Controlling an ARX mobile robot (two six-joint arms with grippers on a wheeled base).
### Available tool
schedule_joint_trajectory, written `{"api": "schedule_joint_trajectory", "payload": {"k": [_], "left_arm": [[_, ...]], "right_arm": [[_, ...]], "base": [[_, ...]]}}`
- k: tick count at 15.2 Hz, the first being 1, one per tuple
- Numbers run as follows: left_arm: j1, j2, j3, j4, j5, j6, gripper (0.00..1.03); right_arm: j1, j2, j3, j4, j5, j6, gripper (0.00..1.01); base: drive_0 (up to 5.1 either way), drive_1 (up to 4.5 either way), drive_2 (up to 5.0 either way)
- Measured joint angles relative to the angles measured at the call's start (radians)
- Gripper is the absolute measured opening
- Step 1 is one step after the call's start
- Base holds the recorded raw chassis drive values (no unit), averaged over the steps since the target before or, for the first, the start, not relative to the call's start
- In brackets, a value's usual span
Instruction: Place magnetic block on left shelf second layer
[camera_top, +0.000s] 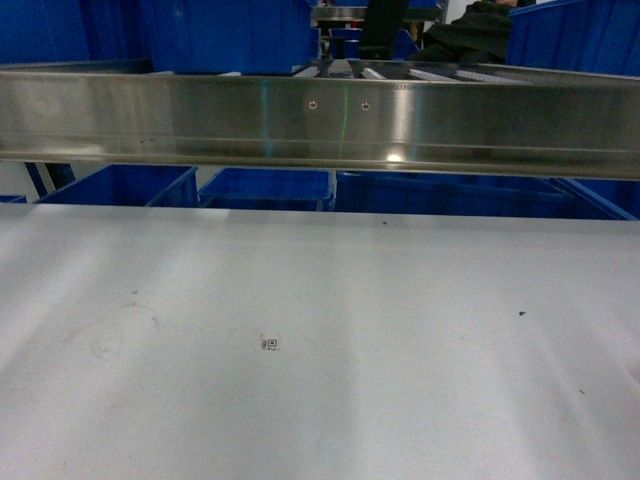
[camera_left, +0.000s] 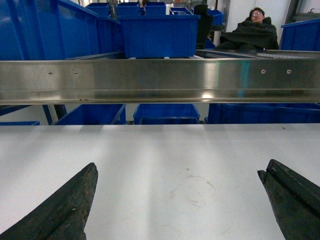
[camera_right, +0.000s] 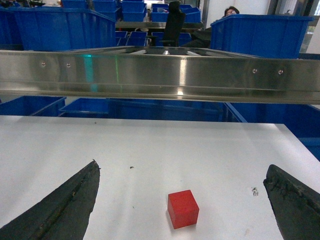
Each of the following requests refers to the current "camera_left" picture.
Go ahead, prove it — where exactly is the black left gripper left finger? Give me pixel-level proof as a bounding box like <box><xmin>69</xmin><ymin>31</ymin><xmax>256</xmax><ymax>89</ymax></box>
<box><xmin>0</xmin><ymin>162</ymin><xmax>99</xmax><ymax>240</ymax></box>

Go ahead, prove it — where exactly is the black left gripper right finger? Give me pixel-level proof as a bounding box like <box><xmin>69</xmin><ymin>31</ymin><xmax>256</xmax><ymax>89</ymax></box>
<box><xmin>257</xmin><ymin>159</ymin><xmax>320</xmax><ymax>240</ymax></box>

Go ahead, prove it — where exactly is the blue bin row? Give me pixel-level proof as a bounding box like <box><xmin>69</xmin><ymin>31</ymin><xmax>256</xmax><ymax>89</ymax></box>
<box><xmin>145</xmin><ymin>2</ymin><xmax>166</xmax><ymax>16</ymax></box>
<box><xmin>86</xmin><ymin>2</ymin><xmax>110</xmax><ymax>17</ymax></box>
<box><xmin>116</xmin><ymin>2</ymin><xmax>140</xmax><ymax>17</ymax></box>

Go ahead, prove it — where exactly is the blue bin below left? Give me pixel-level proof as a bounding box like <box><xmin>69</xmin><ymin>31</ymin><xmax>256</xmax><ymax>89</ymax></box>
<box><xmin>54</xmin><ymin>104</ymin><xmax>127</xmax><ymax>126</ymax></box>

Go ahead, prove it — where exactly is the blue bin below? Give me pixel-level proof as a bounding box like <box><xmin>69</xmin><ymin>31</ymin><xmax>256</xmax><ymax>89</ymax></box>
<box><xmin>133</xmin><ymin>103</ymin><xmax>200</xmax><ymax>125</ymax></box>
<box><xmin>205</xmin><ymin>103</ymin><xmax>320</xmax><ymax>124</ymax></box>
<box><xmin>54</xmin><ymin>104</ymin><xmax>127</xmax><ymax>126</ymax></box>

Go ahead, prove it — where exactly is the blue bin below right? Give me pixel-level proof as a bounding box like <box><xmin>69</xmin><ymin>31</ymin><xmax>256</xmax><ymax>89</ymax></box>
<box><xmin>205</xmin><ymin>103</ymin><xmax>320</xmax><ymax>124</ymax></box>

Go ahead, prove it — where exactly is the blue bin below centre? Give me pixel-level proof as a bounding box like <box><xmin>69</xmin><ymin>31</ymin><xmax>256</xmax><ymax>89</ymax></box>
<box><xmin>133</xmin><ymin>103</ymin><xmax>200</xmax><ymax>125</ymax></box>

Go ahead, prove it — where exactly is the blue bin far right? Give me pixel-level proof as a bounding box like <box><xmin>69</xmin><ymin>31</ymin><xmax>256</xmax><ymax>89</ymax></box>
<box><xmin>280</xmin><ymin>18</ymin><xmax>320</xmax><ymax>52</ymax></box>

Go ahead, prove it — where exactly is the seated person in dark coat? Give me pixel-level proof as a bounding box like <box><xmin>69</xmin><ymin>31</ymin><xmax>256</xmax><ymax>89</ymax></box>
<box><xmin>214</xmin><ymin>7</ymin><xmax>279</xmax><ymax>51</ymax></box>

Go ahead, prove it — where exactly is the large blue bin left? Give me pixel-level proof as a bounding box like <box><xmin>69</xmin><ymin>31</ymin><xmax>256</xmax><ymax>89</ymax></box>
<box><xmin>0</xmin><ymin>0</ymin><xmax>124</xmax><ymax>61</ymax></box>

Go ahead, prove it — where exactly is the blue plastic bin centre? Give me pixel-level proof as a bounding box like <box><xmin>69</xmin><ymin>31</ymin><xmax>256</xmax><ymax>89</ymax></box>
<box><xmin>118</xmin><ymin>14</ymin><xmax>200</xmax><ymax>59</ymax></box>

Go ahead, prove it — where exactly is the stainless steel shelf rail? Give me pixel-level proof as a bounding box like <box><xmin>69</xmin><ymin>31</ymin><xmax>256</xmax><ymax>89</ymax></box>
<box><xmin>0</xmin><ymin>58</ymin><xmax>320</xmax><ymax>105</ymax></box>

